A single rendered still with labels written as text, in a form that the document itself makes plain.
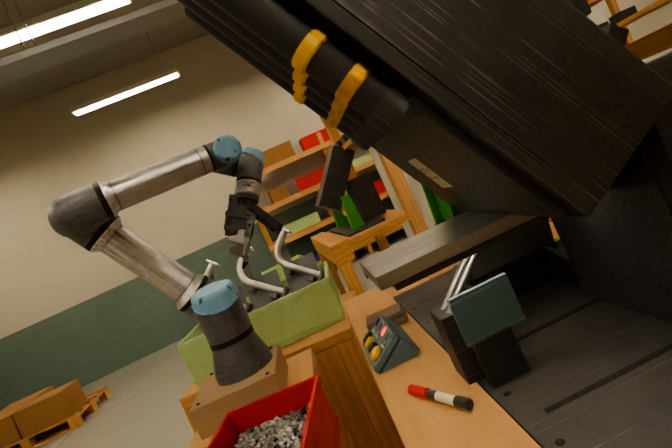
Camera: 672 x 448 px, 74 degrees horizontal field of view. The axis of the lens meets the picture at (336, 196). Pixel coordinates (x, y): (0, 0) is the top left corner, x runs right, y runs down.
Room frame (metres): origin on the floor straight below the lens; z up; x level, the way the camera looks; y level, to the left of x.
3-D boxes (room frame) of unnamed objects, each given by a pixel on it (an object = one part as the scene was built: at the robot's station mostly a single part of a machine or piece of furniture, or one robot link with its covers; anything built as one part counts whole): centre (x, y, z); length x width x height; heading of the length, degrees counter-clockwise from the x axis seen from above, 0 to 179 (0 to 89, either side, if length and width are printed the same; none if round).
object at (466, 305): (0.64, -0.13, 0.97); 0.10 x 0.02 x 0.14; 95
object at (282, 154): (7.62, -0.13, 1.14); 3.01 x 0.54 x 2.28; 99
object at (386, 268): (0.66, -0.19, 1.11); 0.39 x 0.16 x 0.03; 95
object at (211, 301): (1.16, 0.40, 1.09); 0.13 x 0.12 x 0.14; 24
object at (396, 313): (1.07, 0.01, 0.92); 0.10 x 0.08 x 0.03; 85
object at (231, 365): (1.15, 0.40, 0.97); 0.15 x 0.15 x 0.10
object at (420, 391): (0.66, -0.02, 0.91); 0.13 x 0.02 x 0.02; 31
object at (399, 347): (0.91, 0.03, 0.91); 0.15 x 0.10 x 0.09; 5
